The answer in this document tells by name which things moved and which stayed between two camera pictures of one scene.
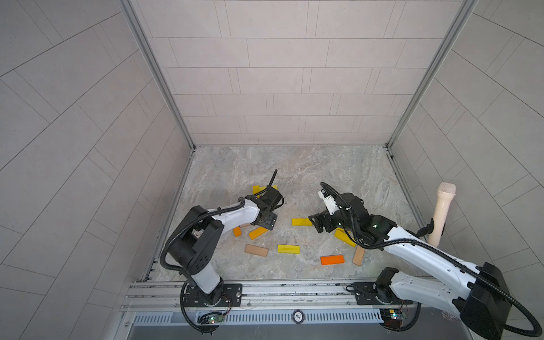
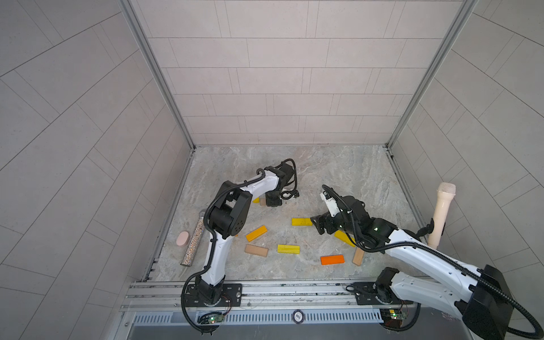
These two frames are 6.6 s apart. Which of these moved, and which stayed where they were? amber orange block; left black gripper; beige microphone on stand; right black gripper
Moved: left black gripper
Stayed: beige microphone on stand; right black gripper; amber orange block
